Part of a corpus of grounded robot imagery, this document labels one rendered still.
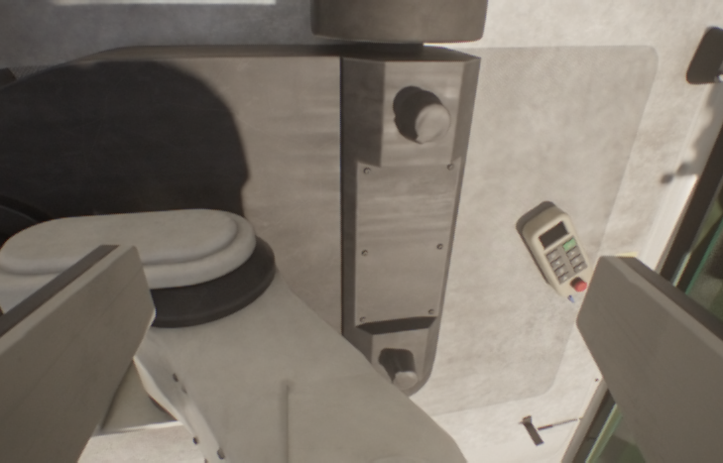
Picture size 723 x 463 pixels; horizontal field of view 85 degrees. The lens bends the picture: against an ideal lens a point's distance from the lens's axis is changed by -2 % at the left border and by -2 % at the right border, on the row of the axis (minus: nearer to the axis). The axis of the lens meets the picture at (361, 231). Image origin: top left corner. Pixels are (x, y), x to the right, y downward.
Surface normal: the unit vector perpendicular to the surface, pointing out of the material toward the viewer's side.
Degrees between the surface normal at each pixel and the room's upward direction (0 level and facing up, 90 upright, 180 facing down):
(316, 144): 0
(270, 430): 90
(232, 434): 90
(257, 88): 0
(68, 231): 90
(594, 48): 0
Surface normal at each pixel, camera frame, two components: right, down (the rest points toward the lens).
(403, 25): -0.03, 0.52
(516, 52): 0.19, 0.49
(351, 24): -0.53, 0.44
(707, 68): -0.88, 0.10
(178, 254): 0.14, -0.27
